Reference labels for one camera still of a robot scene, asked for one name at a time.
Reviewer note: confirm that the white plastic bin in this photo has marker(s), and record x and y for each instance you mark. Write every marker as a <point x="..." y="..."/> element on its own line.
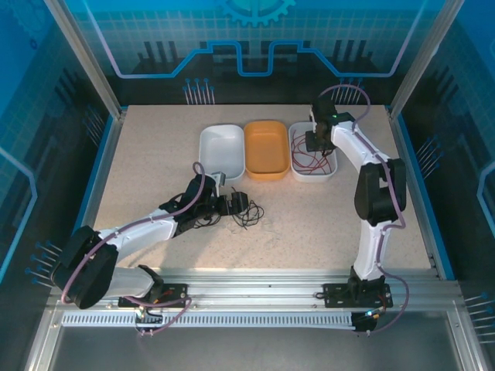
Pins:
<point x="313" y="175"/>
<point x="220" y="150"/>

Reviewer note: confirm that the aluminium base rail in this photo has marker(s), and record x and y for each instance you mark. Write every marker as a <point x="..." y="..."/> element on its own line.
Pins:
<point x="251" y="290"/>

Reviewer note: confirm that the aluminium frame post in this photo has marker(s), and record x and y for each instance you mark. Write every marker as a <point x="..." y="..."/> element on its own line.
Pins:
<point x="83" y="58"/>
<point x="425" y="58"/>

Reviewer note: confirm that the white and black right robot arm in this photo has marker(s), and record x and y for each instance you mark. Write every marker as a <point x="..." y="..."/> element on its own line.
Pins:
<point x="348" y="143"/>

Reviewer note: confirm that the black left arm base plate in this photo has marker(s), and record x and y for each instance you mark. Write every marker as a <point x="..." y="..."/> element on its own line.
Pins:
<point x="176" y="293"/>

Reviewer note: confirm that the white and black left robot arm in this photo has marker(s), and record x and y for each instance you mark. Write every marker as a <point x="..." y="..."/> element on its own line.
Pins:
<point x="147" y="230"/>

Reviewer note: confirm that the orange plastic bin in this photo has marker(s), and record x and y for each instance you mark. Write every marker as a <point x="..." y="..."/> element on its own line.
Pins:
<point x="267" y="148"/>

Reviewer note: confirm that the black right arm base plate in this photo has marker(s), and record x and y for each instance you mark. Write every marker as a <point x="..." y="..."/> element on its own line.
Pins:
<point x="336" y="295"/>

